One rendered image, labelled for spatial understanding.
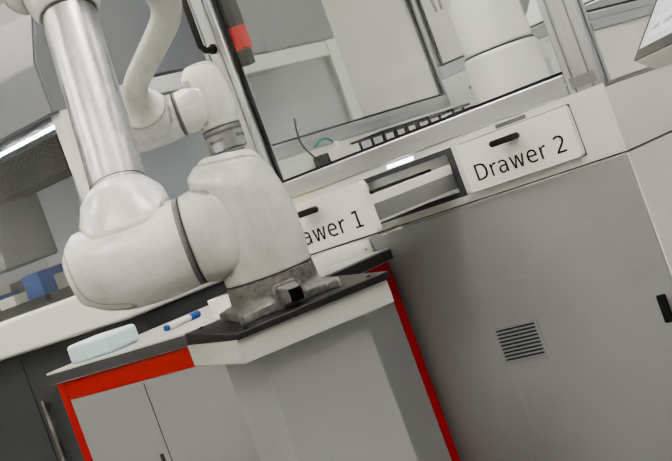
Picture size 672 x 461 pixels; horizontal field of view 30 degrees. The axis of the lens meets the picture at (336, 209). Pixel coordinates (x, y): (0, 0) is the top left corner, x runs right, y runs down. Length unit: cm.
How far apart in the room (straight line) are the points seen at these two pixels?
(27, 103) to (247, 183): 139
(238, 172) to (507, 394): 108
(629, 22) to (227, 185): 108
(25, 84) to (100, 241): 131
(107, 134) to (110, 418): 88
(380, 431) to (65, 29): 91
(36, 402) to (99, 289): 174
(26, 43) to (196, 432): 119
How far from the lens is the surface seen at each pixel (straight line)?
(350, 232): 258
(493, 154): 272
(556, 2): 262
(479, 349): 290
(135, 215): 210
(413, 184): 269
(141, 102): 276
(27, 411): 387
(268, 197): 207
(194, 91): 282
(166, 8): 255
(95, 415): 293
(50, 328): 354
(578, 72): 261
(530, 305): 280
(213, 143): 283
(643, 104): 271
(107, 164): 218
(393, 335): 290
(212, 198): 206
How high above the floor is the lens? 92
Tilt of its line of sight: 1 degrees down
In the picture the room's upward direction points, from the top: 20 degrees counter-clockwise
